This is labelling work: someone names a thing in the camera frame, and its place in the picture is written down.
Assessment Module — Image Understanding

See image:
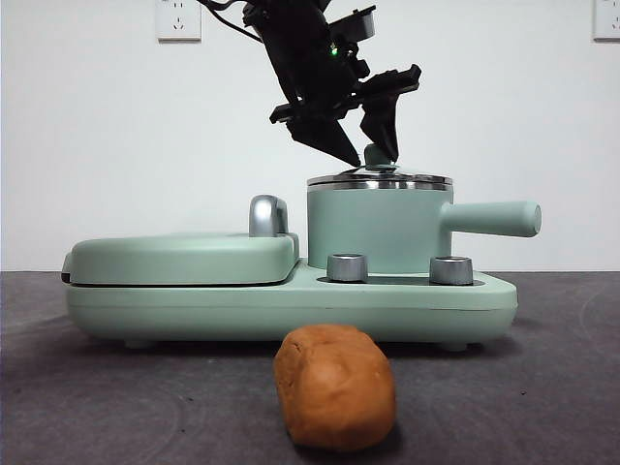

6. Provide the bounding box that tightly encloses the glass lid with green knob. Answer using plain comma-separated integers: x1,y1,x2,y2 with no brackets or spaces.
307,143,452,185

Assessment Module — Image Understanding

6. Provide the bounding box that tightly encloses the brown potato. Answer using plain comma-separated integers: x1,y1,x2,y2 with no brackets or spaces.
273,325,398,454

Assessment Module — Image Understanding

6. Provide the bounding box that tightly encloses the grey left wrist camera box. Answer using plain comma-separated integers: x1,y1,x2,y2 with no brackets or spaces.
332,5,378,44

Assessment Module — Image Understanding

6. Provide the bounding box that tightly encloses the chrome griddle cover handle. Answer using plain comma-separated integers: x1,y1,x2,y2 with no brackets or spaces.
248,194,292,239

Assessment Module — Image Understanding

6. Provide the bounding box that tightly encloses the silver control knob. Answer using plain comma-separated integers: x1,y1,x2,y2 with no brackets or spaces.
326,252,369,283
429,255,475,286

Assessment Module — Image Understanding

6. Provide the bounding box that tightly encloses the mint green pot with handle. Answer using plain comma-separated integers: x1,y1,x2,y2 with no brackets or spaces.
306,181,543,272

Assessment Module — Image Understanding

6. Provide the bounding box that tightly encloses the white wall socket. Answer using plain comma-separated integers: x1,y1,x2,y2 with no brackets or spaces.
155,0,202,42
593,0,620,42

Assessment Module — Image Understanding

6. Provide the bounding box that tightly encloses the mint green breakfast machine base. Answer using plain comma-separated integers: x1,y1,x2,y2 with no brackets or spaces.
65,256,518,353

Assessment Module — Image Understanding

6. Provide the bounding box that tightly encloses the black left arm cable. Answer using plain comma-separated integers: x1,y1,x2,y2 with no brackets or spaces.
196,0,265,45

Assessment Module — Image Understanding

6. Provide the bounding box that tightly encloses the mint green griddle cover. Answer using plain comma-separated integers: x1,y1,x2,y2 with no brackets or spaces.
60,231,301,287

